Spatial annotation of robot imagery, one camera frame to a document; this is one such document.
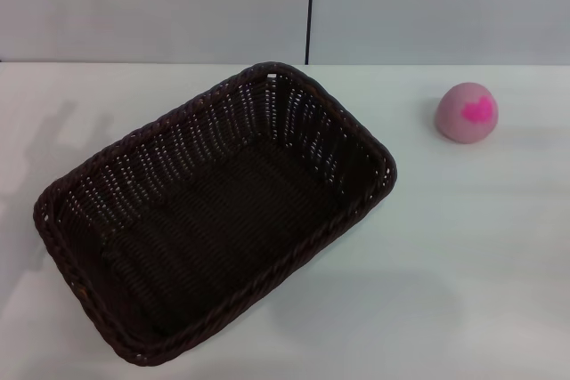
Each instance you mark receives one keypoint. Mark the dark woven plastic basket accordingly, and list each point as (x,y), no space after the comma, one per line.
(214,220)

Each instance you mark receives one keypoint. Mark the pink ball with magenta patch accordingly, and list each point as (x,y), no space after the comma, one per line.
(456,124)

